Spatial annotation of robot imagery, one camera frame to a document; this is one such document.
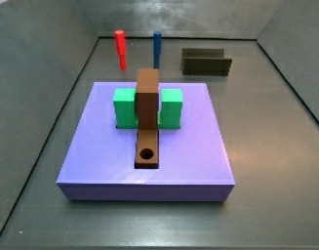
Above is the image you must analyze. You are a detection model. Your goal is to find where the right green block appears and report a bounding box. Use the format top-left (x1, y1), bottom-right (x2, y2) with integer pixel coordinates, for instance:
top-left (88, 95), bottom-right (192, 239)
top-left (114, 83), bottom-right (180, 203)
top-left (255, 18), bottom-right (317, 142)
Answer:
top-left (158, 89), bottom-right (184, 129)

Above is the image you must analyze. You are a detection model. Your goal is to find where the purple base board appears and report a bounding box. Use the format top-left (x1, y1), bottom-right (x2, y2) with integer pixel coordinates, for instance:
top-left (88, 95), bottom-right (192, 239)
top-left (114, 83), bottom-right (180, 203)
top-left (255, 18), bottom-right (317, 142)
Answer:
top-left (57, 82), bottom-right (236, 201)

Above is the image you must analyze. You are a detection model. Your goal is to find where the black angle bracket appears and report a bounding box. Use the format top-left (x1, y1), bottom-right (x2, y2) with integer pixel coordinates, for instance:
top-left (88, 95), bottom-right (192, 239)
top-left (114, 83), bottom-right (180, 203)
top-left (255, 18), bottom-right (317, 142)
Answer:
top-left (181, 48), bottom-right (232, 76)

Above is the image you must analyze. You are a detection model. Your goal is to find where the red peg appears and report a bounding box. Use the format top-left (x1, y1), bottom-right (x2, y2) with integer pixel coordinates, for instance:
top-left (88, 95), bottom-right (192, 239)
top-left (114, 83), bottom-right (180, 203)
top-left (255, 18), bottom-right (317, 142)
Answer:
top-left (114, 30), bottom-right (126, 70)

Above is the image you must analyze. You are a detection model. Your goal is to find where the left green block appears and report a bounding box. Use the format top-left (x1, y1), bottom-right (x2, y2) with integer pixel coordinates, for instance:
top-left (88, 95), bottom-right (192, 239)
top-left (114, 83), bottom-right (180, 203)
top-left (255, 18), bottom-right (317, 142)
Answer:
top-left (113, 88), bottom-right (136, 129)

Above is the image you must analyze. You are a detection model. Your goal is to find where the green block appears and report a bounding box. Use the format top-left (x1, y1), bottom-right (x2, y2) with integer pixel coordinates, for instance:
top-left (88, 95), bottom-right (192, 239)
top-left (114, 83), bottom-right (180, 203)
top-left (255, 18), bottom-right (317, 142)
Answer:
top-left (113, 88), bottom-right (136, 129)
top-left (158, 89), bottom-right (184, 129)

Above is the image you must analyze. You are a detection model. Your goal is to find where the brown L-shaped block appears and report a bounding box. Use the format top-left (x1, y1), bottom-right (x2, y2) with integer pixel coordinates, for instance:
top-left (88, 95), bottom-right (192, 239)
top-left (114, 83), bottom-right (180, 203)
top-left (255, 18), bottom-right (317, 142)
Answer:
top-left (133, 68), bottom-right (158, 169)

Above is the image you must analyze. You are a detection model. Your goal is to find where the blue peg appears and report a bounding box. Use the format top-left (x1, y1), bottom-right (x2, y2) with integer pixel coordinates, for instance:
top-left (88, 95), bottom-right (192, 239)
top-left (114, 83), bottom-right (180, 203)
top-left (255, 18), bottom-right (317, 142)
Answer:
top-left (153, 31), bottom-right (161, 69)

